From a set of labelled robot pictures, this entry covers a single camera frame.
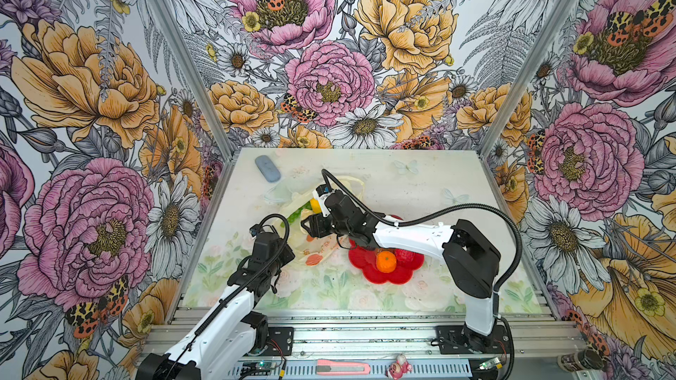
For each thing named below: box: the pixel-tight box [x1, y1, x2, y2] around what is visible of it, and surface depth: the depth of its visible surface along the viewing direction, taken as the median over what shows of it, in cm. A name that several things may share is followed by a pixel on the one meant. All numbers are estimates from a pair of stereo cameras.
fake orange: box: [375, 250, 397, 274], surface depth 87 cm
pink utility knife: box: [315, 358, 372, 376], surface depth 71 cm
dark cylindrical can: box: [557, 348, 604, 373], surface depth 66 cm
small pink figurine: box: [385, 352, 413, 380], surface depth 70 cm
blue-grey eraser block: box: [254, 154, 281, 183], surface depth 115 cm
